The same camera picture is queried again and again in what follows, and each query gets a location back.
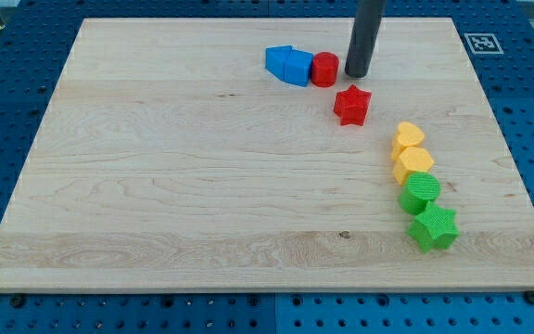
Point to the red star block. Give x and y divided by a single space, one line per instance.
351 105

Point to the yellow heart block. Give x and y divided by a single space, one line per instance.
407 135

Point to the green star block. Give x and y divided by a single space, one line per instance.
434 227

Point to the wooden board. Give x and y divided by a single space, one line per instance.
170 160

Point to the blue cube block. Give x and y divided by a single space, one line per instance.
298 67

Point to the blue pentagon block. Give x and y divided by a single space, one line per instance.
275 60

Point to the red cylinder block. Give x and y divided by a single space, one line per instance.
324 69

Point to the yellow hexagon block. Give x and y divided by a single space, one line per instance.
411 160

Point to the green cylinder block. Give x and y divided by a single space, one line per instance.
419 189

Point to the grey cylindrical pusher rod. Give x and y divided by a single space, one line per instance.
364 33

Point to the black white fiducial marker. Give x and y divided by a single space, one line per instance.
481 43

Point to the black bolt left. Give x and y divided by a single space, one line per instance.
17 301

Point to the black bolt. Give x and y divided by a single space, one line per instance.
17 301
529 297

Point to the black bolt right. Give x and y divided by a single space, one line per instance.
529 297

